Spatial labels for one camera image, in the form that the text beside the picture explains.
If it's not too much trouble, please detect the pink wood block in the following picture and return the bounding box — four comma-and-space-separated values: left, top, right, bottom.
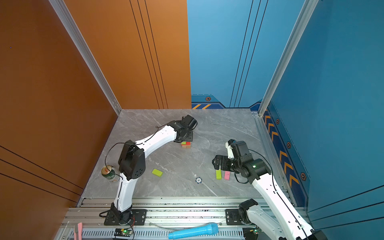
224, 171, 231, 181

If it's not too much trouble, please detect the lone green wood block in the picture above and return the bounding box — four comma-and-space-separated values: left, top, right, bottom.
152, 169, 163, 178

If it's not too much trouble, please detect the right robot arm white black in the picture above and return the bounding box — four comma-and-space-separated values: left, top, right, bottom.
212, 139, 327, 240

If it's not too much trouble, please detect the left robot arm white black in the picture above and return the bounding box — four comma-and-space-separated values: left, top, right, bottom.
100, 115, 198, 226

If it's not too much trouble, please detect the cyan toy microphone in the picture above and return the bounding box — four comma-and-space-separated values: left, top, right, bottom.
168, 223, 219, 240

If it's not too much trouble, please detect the green drink can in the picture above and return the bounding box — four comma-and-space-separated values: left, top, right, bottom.
101, 165, 120, 183

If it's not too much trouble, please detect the small circuit board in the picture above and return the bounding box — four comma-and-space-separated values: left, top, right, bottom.
114, 228, 134, 239

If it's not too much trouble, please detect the pink stick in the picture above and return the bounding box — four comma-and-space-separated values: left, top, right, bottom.
74, 223, 83, 240

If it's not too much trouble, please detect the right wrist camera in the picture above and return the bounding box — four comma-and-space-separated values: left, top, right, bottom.
226, 139, 236, 159

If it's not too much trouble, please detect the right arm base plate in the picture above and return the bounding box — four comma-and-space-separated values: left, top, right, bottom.
225, 209, 251, 226

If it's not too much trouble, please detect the aluminium rail frame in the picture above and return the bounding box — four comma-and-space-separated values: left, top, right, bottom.
53, 196, 310, 240

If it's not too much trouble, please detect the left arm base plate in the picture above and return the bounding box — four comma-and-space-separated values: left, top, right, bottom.
103, 208, 148, 226

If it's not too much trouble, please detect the right corner aluminium post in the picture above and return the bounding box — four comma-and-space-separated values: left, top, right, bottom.
258, 0, 319, 117

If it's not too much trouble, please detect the corner aluminium post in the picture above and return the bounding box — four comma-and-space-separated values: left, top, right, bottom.
258, 0, 319, 117
49, 0, 122, 116

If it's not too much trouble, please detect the left corner aluminium post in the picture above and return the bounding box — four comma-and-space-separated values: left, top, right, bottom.
49, 0, 122, 116

